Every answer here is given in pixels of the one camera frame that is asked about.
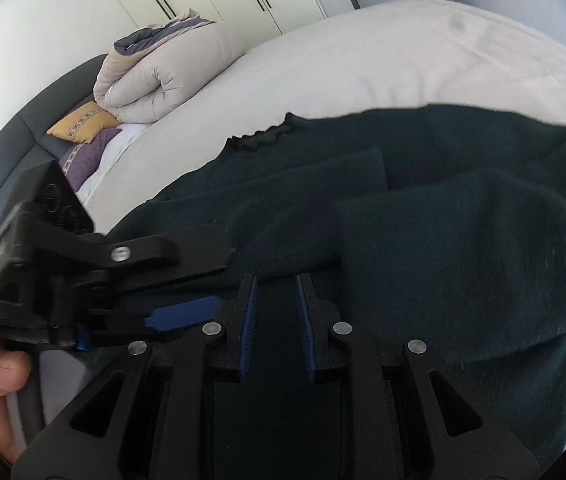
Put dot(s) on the beige folded duvet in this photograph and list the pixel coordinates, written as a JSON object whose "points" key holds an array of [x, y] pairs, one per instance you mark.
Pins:
{"points": [[163, 80]]}

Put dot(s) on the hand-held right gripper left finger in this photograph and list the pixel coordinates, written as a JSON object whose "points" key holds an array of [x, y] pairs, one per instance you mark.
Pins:
{"points": [[249, 320]]}

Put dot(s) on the dark green sweater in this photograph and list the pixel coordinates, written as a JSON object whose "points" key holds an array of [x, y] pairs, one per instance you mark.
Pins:
{"points": [[438, 235]]}

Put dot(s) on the grey upholstered headboard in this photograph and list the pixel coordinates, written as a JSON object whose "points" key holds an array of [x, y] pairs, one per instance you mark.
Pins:
{"points": [[23, 135]]}

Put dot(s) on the white pillow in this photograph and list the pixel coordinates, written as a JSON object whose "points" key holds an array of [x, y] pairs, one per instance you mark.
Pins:
{"points": [[113, 160]]}

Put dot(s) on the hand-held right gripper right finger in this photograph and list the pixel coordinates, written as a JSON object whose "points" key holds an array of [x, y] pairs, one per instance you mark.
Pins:
{"points": [[305, 325]]}

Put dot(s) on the yellow patterned pillow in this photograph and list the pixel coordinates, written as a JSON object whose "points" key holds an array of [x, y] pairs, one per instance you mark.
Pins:
{"points": [[83, 122]]}

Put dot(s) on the purple patterned pillow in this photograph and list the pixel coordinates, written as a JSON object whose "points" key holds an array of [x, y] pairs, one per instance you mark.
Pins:
{"points": [[88, 157]]}

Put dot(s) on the white bed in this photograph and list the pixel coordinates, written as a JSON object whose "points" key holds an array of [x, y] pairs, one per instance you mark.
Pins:
{"points": [[363, 60]]}

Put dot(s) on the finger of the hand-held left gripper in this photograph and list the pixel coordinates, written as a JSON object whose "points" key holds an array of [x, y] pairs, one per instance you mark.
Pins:
{"points": [[183, 315], [153, 252]]}

